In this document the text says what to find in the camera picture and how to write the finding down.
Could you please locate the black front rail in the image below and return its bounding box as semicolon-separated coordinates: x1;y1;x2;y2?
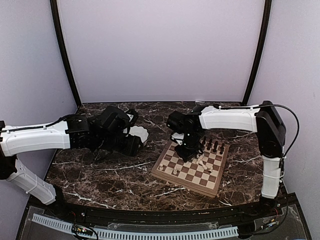
26;193;298;230

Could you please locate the white slotted cable duct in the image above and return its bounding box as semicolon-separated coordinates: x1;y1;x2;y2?
31;213;239;240

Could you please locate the black frame post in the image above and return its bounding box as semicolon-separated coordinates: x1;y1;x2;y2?
241;0;272;106
49;0;82;108

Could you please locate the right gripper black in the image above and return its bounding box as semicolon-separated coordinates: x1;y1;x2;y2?
174;130;204;162

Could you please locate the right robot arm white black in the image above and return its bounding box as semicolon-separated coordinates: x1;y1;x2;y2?
166;100;297;217

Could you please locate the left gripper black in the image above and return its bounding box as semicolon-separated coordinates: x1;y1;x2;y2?
95;133;144;157

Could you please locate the black left frame post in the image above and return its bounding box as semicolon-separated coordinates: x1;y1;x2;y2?
49;0;82;108

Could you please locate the white scalloped bowl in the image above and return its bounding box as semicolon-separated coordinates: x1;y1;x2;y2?
128;125;150;146

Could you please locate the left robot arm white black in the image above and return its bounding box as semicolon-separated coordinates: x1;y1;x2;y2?
0;106;149;218

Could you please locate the wooden chessboard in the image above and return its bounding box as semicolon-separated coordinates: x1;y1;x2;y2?
151;138;230;198

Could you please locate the black right frame post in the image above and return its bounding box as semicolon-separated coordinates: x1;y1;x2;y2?
241;0;272;106

